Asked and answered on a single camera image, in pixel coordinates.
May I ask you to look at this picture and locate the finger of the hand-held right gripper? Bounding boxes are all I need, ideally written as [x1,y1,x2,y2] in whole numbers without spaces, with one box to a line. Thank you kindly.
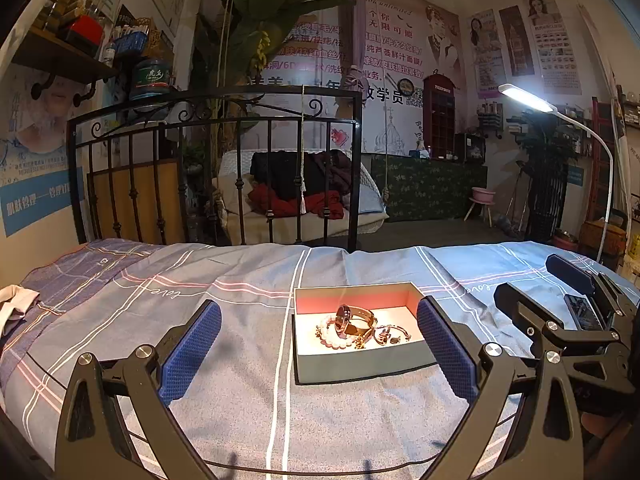
[494,282,631,361]
[546,253,640,331]

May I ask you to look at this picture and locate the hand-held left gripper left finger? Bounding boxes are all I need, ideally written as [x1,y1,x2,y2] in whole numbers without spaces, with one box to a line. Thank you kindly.
[54,299,223,480]

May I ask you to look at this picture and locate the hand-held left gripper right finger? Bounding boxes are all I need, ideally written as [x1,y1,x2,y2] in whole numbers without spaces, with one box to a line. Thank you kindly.
[416,296,586,480]

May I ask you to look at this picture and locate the pink-lined jewelry box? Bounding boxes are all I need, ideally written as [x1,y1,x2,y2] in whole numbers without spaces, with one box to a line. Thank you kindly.
[292,281,439,386]

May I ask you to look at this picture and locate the gold strap wrist watch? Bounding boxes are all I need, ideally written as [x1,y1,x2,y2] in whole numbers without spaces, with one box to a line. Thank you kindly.
[334,303,377,347]

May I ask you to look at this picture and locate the pearl bead bracelet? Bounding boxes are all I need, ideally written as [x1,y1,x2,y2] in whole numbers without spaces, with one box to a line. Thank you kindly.
[314,317,348,352]

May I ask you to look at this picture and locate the black smartphone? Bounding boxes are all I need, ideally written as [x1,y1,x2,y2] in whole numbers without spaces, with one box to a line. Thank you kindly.
[564,293,609,331]

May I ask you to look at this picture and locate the woven basket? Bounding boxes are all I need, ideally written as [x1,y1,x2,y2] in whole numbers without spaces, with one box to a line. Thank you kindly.
[579,216,627,257]

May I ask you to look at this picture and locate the grey-blue striped bed sheet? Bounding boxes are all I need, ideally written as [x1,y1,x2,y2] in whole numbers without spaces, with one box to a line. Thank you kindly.
[0,240,640,480]

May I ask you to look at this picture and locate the pink stool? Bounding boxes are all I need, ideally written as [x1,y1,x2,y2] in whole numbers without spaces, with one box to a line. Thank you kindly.
[464,187,497,224]

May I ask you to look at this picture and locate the green patterned counter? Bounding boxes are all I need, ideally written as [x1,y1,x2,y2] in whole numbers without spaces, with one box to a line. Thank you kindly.
[362,152,489,222]

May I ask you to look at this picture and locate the red clothes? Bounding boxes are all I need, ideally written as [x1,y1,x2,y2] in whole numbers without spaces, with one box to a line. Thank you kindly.
[247,185,347,221]

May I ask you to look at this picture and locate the white wicker hanging chair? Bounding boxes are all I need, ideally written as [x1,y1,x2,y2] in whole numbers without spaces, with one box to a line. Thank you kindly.
[216,148,390,237]

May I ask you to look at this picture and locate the beige cloth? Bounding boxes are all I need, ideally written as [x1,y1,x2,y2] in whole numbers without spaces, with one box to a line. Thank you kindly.
[0,284,40,337]

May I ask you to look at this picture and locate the white floor lamp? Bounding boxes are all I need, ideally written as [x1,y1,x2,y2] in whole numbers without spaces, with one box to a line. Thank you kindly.
[497,83,617,263]

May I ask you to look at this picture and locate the black clothes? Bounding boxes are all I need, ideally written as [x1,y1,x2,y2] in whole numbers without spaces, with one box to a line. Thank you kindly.
[249,150,353,202]

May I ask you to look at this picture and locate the red phone booth cabinet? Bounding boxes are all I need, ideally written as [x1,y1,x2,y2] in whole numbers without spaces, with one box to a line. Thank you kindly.
[422,73,457,159]

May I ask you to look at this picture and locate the blue water jug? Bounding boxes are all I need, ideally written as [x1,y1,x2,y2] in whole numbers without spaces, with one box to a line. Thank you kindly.
[129,57,177,104]

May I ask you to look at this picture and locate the blue plastic basket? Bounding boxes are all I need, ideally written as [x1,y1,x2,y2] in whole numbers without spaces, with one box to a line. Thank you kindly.
[111,29,152,57]

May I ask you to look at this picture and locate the hanging flat panel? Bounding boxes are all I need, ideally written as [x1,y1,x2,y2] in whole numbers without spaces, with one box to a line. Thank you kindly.
[339,0,369,70]

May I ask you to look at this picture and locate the red box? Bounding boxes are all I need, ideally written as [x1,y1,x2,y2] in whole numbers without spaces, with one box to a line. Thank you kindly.
[64,14,107,57]

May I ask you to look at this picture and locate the large-leaf green plant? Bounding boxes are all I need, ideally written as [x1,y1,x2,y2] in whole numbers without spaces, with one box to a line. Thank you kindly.
[192,0,348,126]

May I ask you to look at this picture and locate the wall shelves with bottles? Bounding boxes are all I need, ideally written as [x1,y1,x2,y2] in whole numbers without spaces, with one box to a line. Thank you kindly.
[590,87,640,221]

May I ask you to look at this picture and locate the black iron bed frame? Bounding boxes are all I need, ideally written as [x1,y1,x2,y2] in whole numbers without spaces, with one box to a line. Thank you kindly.
[66,90,364,252]

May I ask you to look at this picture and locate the portrait chart wall poster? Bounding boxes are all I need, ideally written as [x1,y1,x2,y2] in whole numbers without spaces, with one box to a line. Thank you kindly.
[521,0,584,97]

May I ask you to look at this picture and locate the dark narrow wall poster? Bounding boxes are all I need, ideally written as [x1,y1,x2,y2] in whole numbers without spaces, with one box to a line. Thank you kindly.
[498,5,539,94]

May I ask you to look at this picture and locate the pink wall poster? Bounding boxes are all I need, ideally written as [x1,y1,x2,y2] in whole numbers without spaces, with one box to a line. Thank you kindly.
[469,9,506,99]

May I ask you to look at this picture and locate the blue face wall poster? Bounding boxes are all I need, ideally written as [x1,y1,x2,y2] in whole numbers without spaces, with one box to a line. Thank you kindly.
[0,67,88,238]

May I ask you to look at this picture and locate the large printed wall banner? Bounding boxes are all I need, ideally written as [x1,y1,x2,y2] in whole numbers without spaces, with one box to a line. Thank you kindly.
[239,0,462,162]

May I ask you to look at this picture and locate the wooden pipe wall shelf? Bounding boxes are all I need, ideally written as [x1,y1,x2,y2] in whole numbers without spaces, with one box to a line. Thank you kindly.
[12,25,121,102]

